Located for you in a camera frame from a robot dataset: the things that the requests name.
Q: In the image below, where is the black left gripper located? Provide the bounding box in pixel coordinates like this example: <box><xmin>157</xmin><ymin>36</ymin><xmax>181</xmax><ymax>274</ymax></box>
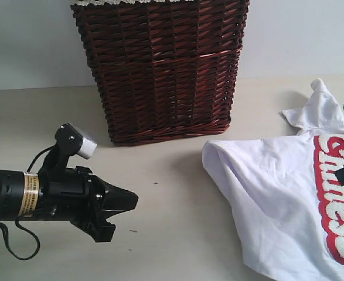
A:
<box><xmin>37</xmin><ymin>167</ymin><xmax>139</xmax><ymax>243</ymax></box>

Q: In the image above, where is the white t-shirt with red lettering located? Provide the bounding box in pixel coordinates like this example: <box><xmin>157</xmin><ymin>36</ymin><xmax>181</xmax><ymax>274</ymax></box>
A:
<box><xmin>202</xmin><ymin>79</ymin><xmax>344</xmax><ymax>280</ymax></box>

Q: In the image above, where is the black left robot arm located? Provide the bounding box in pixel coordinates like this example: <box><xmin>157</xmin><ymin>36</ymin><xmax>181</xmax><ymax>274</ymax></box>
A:
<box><xmin>0</xmin><ymin>166</ymin><xmax>138</xmax><ymax>242</ymax></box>

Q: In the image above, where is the dark brown wicker basket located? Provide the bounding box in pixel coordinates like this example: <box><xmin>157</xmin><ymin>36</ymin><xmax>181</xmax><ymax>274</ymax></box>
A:
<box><xmin>70</xmin><ymin>0</ymin><xmax>250</xmax><ymax>146</ymax></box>

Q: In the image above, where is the grey left wrist camera module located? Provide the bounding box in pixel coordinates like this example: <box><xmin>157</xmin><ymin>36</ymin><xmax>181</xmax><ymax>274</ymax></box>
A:
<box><xmin>55</xmin><ymin>122</ymin><xmax>97</xmax><ymax>160</ymax></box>

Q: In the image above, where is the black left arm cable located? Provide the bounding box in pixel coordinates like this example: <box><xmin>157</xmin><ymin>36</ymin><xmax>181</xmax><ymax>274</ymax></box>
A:
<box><xmin>0</xmin><ymin>148</ymin><xmax>55</xmax><ymax>261</ymax></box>

